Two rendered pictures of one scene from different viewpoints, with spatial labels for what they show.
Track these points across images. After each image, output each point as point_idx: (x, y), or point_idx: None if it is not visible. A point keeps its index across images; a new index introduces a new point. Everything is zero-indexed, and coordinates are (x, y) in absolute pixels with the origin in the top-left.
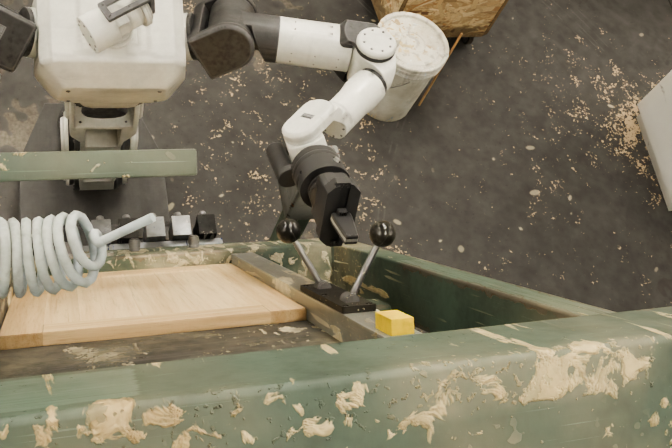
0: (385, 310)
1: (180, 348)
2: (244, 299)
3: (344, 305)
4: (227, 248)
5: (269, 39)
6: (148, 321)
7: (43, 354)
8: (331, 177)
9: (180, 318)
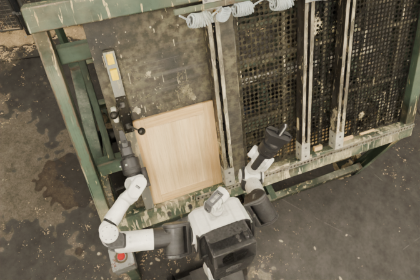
0: (98, 164)
1: (167, 94)
2: (150, 140)
3: (124, 98)
4: (155, 210)
5: (157, 229)
6: (177, 112)
7: (200, 94)
8: (128, 151)
9: (169, 114)
